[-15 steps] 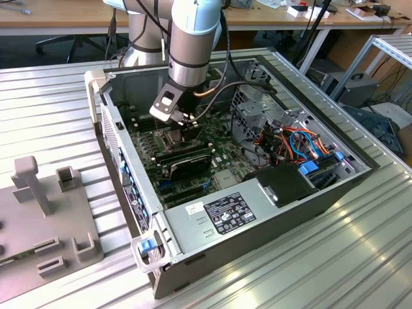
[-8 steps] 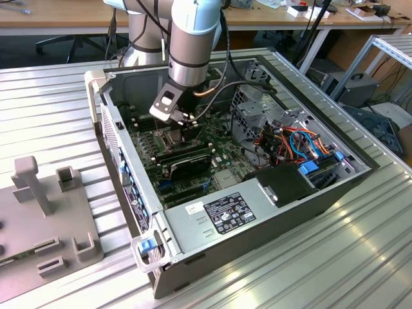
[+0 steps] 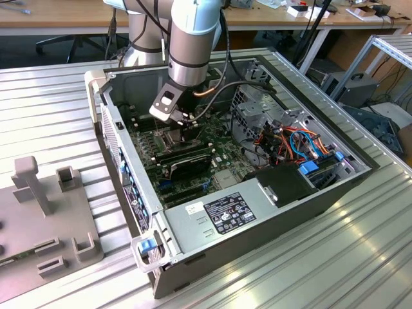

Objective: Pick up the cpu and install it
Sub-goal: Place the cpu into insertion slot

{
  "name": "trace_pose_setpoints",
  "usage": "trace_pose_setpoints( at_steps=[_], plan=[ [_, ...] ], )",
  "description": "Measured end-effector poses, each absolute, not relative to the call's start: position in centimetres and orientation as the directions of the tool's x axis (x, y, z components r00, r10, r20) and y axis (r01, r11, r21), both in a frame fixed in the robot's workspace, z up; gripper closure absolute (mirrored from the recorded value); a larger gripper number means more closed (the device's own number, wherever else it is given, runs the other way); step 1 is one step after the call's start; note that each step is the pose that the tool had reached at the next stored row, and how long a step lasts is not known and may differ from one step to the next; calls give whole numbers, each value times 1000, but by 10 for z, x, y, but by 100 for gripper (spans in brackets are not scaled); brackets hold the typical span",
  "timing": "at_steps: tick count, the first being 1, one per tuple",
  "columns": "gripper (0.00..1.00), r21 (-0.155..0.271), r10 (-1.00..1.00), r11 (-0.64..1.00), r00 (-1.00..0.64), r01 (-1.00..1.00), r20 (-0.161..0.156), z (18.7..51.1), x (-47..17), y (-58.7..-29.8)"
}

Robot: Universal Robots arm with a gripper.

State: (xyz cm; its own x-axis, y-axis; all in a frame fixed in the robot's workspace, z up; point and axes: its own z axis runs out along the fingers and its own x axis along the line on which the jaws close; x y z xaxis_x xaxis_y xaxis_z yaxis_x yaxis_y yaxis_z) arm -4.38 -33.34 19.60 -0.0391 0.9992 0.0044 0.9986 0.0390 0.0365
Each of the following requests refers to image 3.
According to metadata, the black expansion card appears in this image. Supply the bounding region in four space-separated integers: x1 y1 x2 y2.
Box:
167 156 212 182

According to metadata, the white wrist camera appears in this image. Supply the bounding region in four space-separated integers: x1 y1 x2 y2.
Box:
148 82 185 123

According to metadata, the grey plastic parts rack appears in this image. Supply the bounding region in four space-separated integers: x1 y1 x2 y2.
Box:
0 156 104 305

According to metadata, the blue disk carrier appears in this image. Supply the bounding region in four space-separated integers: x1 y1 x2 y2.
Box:
297 160 320 177

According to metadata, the empty black RAM slot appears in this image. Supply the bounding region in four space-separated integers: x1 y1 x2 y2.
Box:
130 111 174 131

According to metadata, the silver chipset heatsink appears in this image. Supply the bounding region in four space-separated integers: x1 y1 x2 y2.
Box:
214 170 239 190

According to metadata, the dark blue plastic crate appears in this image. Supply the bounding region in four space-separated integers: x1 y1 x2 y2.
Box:
341 104 405 157

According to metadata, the silver drive cage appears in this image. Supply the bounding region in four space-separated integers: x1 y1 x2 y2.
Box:
230 82 318 155

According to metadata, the black expansion slot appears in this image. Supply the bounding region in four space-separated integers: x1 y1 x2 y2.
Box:
159 185 207 202

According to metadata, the CPU socket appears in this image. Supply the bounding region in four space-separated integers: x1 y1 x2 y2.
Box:
160 127 198 153

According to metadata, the black camera cable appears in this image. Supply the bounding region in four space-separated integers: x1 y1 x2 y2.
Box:
191 8 277 125

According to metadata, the green motherboard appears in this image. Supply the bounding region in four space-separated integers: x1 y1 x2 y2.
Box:
124 104 260 210

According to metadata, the blue case latch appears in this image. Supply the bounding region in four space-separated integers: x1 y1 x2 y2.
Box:
140 238 156 257

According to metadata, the aluminium frame shelf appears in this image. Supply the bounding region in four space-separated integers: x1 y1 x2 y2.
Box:
330 33 412 107

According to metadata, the black case with handle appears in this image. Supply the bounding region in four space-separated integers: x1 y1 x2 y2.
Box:
321 72 380 108

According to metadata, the grey open PC case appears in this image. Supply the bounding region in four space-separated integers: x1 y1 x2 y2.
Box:
84 54 382 300

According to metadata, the silver power supply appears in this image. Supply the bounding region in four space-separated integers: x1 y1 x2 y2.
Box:
162 180 280 258

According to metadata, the white cardboard box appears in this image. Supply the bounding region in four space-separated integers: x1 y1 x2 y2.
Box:
286 5 331 19

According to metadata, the black office chair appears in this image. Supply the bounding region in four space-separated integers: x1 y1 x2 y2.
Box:
34 33 109 64

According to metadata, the black RAM stick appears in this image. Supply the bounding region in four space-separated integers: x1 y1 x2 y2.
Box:
154 149 214 167

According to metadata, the brown cardboard box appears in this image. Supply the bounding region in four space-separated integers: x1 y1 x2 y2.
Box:
398 124 412 159

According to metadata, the long wooden desk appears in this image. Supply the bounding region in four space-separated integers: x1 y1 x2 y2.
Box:
0 0 412 77

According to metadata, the blue SATA wire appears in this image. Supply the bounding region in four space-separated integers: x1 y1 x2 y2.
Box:
289 128 321 160

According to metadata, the orange wire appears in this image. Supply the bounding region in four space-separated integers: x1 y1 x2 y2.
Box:
279 127 332 155

